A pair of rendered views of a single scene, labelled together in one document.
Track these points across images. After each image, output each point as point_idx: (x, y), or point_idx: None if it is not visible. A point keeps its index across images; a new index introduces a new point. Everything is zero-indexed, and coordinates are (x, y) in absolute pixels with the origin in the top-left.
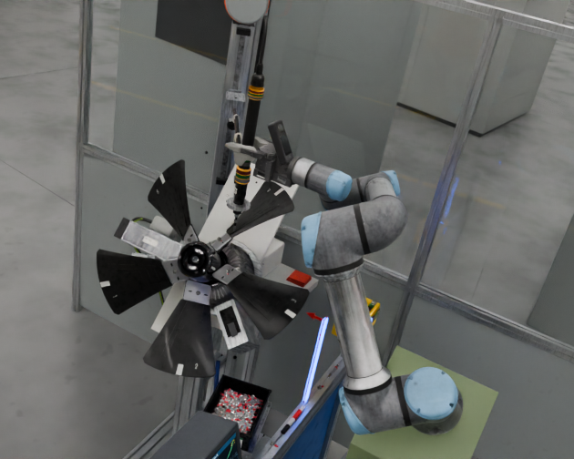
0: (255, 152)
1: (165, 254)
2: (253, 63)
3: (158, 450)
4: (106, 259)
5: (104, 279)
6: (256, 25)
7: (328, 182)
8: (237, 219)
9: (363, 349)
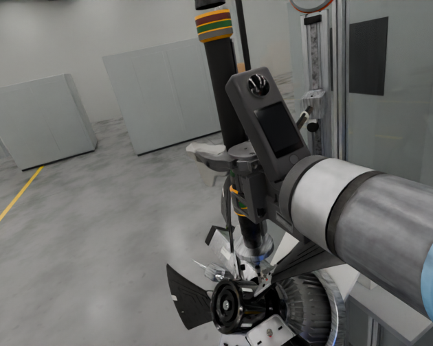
0: (214, 158)
1: (234, 270)
2: (340, 59)
3: None
4: (170, 274)
5: (172, 292)
6: (337, 16)
7: None
8: (258, 268)
9: None
